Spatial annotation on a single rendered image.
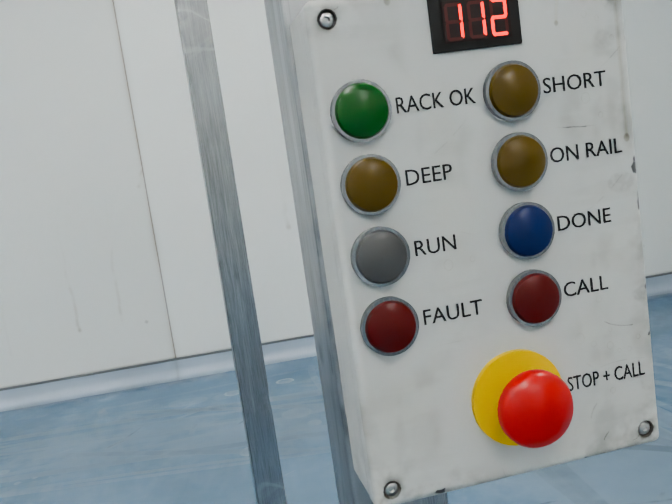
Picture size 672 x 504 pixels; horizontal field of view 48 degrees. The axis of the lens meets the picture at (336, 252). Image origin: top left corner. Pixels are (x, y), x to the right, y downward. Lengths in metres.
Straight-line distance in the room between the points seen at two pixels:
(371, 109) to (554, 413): 0.18
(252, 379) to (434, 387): 1.20
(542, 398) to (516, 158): 0.12
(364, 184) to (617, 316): 0.16
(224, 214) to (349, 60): 1.17
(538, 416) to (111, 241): 3.52
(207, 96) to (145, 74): 2.30
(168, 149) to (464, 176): 3.43
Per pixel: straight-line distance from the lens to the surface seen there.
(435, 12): 0.39
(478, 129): 0.39
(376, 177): 0.37
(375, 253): 0.37
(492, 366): 0.41
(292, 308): 3.87
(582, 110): 0.42
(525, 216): 0.40
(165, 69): 3.82
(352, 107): 0.37
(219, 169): 1.52
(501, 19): 0.40
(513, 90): 0.39
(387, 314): 0.38
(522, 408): 0.39
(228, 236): 1.53
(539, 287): 0.40
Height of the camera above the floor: 1.03
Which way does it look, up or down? 8 degrees down
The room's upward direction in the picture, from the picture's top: 8 degrees counter-clockwise
